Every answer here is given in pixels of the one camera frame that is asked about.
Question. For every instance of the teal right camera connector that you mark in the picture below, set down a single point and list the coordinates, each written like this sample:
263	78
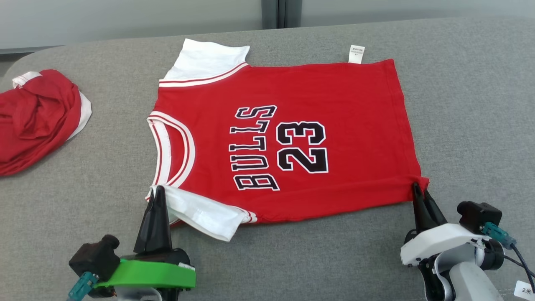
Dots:
497	235

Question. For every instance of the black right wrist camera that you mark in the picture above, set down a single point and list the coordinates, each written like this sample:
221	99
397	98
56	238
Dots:
478	215

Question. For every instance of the right gripper, white cover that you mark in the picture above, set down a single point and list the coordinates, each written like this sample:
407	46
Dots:
434	242

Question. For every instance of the red Bulls 23 jersey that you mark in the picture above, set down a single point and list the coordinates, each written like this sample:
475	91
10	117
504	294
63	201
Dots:
355	125

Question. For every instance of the grey partition post, two feet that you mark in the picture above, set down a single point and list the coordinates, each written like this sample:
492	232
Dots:
281	12

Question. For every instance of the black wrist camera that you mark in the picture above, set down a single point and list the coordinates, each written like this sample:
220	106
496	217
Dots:
94	255
478	215

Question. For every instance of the teal camera connector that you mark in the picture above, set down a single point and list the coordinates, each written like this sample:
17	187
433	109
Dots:
82	286
497	235

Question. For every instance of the teal left camera connector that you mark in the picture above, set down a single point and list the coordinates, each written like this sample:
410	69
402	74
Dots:
82	286

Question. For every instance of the left gripper, green cover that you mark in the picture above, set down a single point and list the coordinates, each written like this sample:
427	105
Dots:
154	274

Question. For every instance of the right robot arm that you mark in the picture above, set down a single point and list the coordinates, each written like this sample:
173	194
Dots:
472	284

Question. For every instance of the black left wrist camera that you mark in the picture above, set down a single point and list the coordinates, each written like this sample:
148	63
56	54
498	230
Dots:
94	255

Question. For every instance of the red shorts with white trim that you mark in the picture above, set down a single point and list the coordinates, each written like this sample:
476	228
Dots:
37	121

